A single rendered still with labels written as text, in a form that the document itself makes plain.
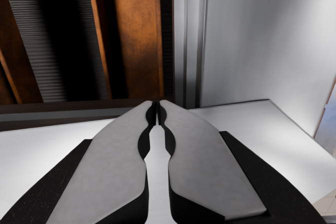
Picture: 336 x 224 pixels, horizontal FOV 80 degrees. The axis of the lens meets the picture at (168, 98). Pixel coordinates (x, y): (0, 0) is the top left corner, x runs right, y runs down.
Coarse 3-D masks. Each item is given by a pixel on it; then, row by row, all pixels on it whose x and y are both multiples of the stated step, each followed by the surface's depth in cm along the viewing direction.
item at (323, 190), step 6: (330, 156) 17; (330, 162) 17; (330, 168) 17; (324, 174) 18; (330, 174) 18; (324, 180) 18; (330, 180) 18; (324, 186) 18; (330, 186) 18; (318, 192) 19; (324, 192) 19; (330, 192) 19; (318, 198) 19
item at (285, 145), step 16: (272, 112) 14; (272, 128) 15; (288, 128) 15; (272, 144) 16; (288, 144) 16; (304, 144) 16; (320, 144) 16; (272, 160) 16; (288, 160) 17; (304, 160) 17; (320, 160) 17; (288, 176) 17; (304, 176) 18; (320, 176) 18; (304, 192) 19
